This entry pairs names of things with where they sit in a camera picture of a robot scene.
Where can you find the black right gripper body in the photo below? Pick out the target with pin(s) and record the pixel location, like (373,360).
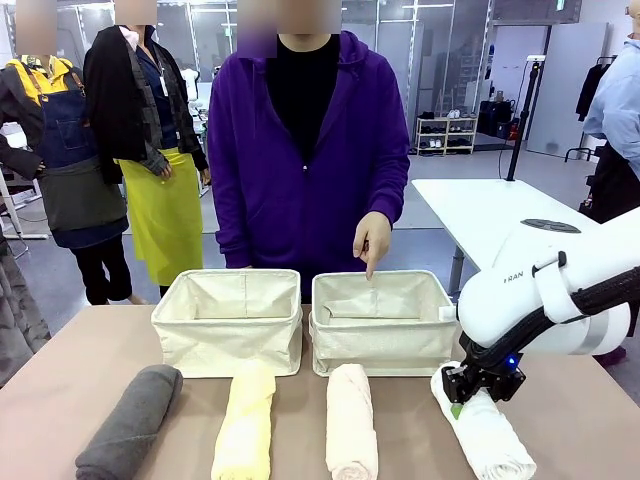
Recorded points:
(497,365)

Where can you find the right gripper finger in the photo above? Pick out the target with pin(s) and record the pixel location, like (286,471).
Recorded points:
(457,385)
(505,389)

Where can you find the white towel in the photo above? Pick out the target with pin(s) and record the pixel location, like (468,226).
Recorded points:
(490,440)

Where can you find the pink towel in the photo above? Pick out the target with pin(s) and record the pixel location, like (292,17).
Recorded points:
(350,425)

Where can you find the yellow towel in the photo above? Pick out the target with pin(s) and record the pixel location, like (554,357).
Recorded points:
(245,430)

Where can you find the grey towel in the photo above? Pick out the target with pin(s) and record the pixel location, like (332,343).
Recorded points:
(130,425)

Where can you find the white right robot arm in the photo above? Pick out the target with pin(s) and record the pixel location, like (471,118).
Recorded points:
(500,300)

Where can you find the person's left hand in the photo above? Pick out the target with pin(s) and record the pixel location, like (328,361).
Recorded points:
(374,237)

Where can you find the yellow apron person's left hand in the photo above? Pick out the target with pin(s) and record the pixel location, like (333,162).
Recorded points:
(205,176)

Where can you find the yellow apron person's right hand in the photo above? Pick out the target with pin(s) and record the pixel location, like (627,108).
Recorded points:
(165,170)

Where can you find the denim apron person's right hand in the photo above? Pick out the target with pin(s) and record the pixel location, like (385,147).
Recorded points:
(39,170)

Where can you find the cream fabric storage basket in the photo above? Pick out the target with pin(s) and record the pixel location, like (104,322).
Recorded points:
(385,345)
(225,345)

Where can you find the white table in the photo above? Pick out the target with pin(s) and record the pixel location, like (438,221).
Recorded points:
(475,210)

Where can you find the black clothes rack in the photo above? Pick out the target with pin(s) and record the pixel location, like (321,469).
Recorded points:
(580,150)

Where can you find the red canister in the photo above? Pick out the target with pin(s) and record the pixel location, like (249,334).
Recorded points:
(515,131)

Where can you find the wooden shoe rack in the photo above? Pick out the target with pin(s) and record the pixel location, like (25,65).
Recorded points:
(419,135)

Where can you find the black bags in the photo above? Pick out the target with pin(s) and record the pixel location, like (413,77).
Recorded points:
(495,117)

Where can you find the white sneakers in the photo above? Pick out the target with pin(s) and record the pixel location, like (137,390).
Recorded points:
(454,114)

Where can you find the black shoes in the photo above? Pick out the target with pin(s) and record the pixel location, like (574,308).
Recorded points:
(426,115)

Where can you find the person in purple hoodie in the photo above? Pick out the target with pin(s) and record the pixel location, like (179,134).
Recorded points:
(260,175)

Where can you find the black hanging garment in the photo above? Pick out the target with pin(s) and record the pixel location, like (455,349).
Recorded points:
(590,90)

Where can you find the person in light blue shirt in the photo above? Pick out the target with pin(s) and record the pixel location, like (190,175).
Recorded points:
(620,100)

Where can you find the person in yellow apron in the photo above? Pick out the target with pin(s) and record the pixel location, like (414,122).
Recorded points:
(160,210)

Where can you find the grey fleece cloth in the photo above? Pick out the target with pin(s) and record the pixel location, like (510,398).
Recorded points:
(20,310)

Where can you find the person in denim apron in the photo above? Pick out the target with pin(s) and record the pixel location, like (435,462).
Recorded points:
(75,150)

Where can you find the black camera stand pole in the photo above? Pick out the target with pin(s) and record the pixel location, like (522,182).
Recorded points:
(520,130)

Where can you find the white desk frame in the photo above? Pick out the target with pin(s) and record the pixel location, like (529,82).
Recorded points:
(11,212)

